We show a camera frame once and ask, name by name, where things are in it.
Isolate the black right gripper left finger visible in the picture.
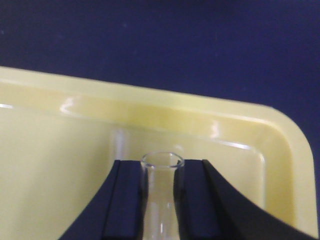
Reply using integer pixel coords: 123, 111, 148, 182
60, 160, 143, 240

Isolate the yellow plastic tray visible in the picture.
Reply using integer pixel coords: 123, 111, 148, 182
0, 67, 319, 240

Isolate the tall clear test tube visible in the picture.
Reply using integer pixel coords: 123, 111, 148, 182
140, 151, 185, 240

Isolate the short clear test tube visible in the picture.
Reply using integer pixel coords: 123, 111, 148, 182
110, 127, 128, 160

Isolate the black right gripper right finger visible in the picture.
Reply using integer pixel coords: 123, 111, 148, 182
175, 159, 313, 240

